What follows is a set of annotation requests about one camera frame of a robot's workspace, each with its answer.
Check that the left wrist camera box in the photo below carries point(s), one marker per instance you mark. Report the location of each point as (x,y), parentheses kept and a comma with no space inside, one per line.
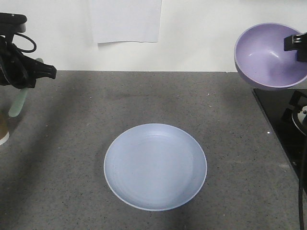
(11,23)

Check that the light blue round plate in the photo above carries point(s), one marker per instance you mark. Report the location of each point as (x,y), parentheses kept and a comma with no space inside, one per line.
(155,167)

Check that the brown paper cup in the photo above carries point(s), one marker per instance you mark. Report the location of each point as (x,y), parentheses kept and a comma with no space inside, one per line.
(4,132)

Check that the lilac plastic bowl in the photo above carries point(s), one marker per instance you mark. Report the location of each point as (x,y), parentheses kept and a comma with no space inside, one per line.
(261,60)

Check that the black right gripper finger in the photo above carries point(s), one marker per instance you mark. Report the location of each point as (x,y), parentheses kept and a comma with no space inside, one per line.
(297,42)

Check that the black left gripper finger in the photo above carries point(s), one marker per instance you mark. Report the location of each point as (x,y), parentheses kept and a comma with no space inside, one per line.
(40,70)

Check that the pale green plastic spoon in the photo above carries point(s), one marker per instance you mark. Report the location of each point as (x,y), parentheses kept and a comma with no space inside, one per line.
(20,100)

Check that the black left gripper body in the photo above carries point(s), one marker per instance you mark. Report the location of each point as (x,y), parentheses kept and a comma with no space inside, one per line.
(7,51)

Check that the black glass gas stove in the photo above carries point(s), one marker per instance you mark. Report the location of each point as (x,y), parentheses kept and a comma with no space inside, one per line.
(278,111)

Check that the white paper sheet on wall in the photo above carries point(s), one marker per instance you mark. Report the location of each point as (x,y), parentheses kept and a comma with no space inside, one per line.
(125,20)

